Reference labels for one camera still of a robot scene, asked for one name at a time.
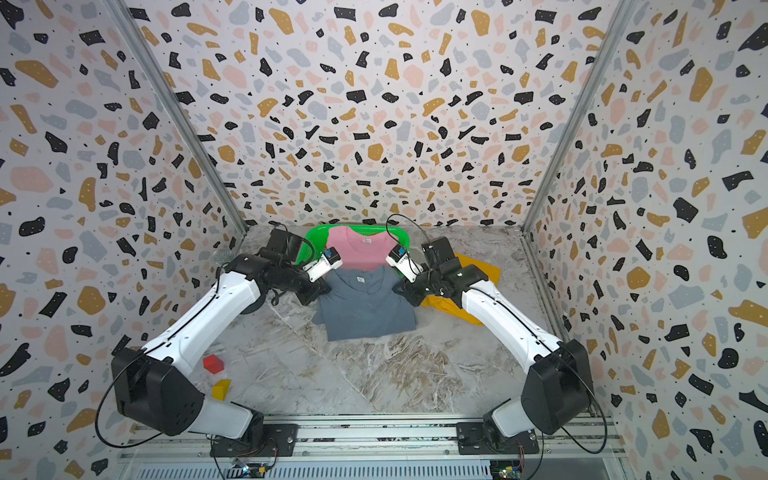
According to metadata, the pink t-shirt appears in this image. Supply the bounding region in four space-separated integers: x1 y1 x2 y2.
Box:
326 226 398 271

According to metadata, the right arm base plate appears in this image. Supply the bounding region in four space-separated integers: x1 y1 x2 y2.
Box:
455 421 540 455

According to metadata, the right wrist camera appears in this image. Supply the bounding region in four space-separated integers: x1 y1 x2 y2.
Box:
386 244 423 283

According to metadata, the yellow folded t-shirt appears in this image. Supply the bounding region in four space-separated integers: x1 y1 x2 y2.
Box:
419 253 502 327

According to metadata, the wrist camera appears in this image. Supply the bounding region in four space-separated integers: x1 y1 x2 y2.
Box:
304 247 343 283
386 244 423 283

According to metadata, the yellow cube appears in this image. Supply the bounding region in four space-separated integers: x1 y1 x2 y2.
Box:
211 379 231 401

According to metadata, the aluminium front rail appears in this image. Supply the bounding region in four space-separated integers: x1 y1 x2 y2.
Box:
116 413 634 480

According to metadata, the green plastic basket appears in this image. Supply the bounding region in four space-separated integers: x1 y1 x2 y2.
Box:
299 224 411 261

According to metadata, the red cube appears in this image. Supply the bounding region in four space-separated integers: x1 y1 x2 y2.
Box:
202 355 225 375

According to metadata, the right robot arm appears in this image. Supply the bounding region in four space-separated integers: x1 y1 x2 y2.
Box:
386 237 593 437

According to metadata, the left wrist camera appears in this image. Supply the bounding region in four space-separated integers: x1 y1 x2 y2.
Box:
304 247 343 283

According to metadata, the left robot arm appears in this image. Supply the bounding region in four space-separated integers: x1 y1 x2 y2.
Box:
111 228 342 445

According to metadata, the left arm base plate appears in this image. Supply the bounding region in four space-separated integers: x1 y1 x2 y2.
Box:
209 423 299 458

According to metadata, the grey t-shirt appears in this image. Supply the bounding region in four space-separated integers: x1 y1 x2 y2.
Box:
312 266 417 342

